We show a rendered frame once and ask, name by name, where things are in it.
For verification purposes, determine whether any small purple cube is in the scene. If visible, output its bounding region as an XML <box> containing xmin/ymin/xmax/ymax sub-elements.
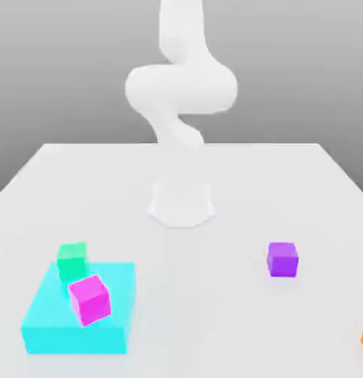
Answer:
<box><xmin>266</xmin><ymin>241</ymin><xmax>300</xmax><ymax>278</ymax></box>

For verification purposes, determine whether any small green cube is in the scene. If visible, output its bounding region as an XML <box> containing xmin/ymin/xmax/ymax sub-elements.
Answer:
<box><xmin>56</xmin><ymin>241</ymin><xmax>90</xmax><ymax>281</ymax></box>

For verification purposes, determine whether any small magenta cube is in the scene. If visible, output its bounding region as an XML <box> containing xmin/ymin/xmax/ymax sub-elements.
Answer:
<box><xmin>67</xmin><ymin>273</ymin><xmax>112</xmax><ymax>328</ymax></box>

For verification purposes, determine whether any large cyan box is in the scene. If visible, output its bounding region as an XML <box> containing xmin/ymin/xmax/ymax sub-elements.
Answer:
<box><xmin>20</xmin><ymin>261</ymin><xmax>137</xmax><ymax>356</ymax></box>

